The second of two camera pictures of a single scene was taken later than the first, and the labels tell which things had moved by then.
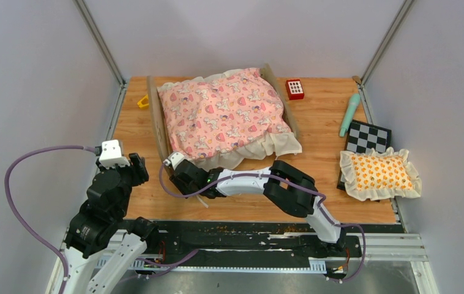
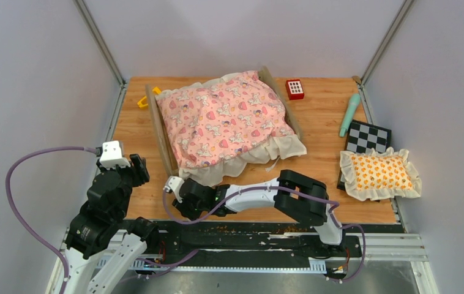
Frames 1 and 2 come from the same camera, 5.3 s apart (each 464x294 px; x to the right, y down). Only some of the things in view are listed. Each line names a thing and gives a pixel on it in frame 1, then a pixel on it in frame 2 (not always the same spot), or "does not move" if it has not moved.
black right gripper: x=181 y=185 -> x=183 y=207
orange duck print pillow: x=376 y=176 does not move
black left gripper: x=141 y=173 does not move
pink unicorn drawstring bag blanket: x=219 y=118 does not move
